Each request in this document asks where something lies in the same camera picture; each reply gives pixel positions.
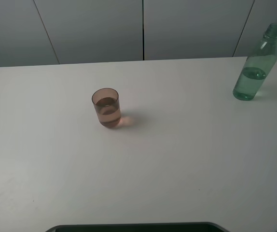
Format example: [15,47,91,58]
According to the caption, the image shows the pink transparent cup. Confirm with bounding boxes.
[92,88,121,128]

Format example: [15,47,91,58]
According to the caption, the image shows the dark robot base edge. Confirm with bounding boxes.
[48,222,227,232]

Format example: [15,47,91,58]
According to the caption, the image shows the green transparent water bottle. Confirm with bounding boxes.
[233,23,277,101]

